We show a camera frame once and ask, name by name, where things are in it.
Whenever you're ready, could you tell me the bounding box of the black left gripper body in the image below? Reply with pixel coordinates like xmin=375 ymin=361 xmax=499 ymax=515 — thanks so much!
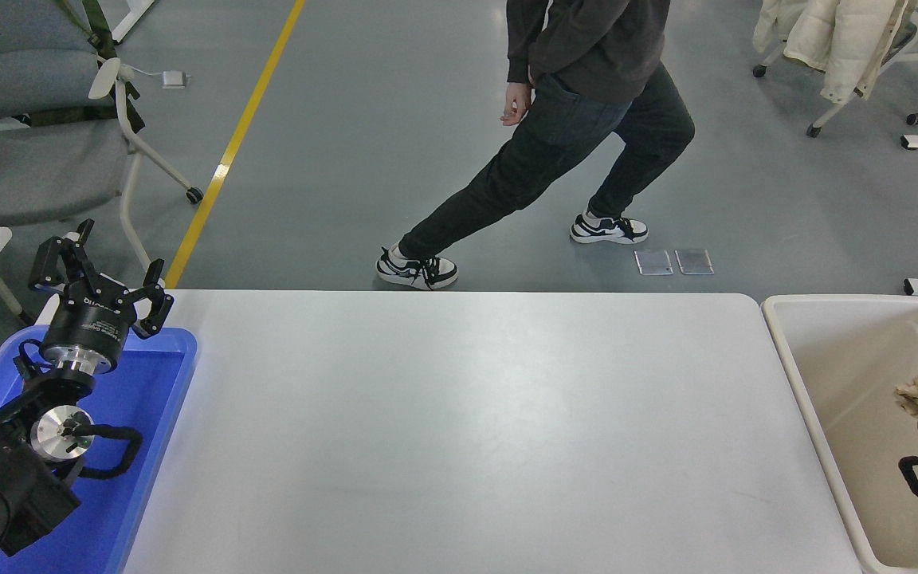
xmin=38 ymin=279 xmax=139 ymax=364

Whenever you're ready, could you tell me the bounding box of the person's hand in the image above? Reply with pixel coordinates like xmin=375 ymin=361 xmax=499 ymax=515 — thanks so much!
xmin=500 ymin=81 xmax=534 ymax=128

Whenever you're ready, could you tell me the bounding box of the blue plastic tray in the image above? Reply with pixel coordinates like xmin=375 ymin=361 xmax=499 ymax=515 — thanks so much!
xmin=0 ymin=325 xmax=198 ymax=574

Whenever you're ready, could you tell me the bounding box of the large pale plastic bin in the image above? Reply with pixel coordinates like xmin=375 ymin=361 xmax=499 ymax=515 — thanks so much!
xmin=760 ymin=293 xmax=918 ymax=574

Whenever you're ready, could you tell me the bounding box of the grey office chair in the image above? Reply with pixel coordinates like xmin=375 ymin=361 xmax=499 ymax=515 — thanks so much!
xmin=0 ymin=0 xmax=205 ymax=272

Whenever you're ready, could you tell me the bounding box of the white power adapter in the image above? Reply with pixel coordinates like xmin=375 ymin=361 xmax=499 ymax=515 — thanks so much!
xmin=134 ymin=69 xmax=189 ymax=89

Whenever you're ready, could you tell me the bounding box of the white table leg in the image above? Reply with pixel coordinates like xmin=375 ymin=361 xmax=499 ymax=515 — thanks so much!
xmin=111 ymin=0 xmax=155 ymax=43

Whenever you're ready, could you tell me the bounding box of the silver floor plate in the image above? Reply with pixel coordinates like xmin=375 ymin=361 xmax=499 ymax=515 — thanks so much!
xmin=675 ymin=248 xmax=715 ymax=276
xmin=634 ymin=250 xmax=674 ymax=277

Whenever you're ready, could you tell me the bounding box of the cream padded coat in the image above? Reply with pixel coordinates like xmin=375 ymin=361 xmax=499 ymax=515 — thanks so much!
xmin=752 ymin=0 xmax=918 ymax=103

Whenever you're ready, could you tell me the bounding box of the person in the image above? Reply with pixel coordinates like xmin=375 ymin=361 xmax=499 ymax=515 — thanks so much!
xmin=375 ymin=0 xmax=697 ymax=291

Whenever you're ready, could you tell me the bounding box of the dark green strap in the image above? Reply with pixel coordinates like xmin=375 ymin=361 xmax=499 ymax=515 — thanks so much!
xmin=13 ymin=0 xmax=145 ymax=132

